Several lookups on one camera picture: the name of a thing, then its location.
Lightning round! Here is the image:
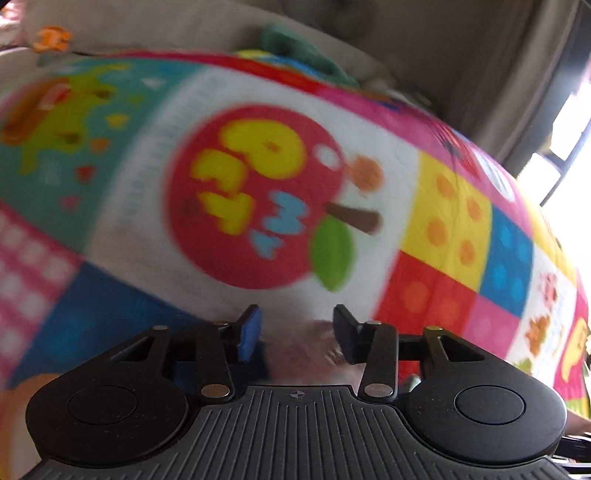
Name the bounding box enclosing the colourful printed play mat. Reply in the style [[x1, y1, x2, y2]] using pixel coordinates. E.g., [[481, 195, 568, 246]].
[[0, 48, 591, 480]]

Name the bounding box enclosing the beige sofa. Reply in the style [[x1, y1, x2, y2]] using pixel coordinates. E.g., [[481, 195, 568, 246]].
[[0, 0, 580, 178]]

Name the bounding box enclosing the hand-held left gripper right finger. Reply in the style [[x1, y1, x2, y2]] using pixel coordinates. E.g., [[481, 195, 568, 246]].
[[332, 304, 485, 401]]

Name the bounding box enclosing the orange plush toy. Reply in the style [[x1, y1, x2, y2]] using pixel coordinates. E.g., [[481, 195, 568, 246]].
[[31, 26, 73, 52]]

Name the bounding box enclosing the green cloth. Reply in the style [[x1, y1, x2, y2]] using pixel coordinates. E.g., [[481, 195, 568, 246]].
[[256, 25, 362, 89]]

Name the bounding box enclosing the dark window frame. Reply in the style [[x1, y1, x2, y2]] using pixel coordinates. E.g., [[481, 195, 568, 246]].
[[538, 0, 591, 208]]

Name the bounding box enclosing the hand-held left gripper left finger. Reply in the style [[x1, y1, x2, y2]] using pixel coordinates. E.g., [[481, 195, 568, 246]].
[[110, 304, 264, 403]]

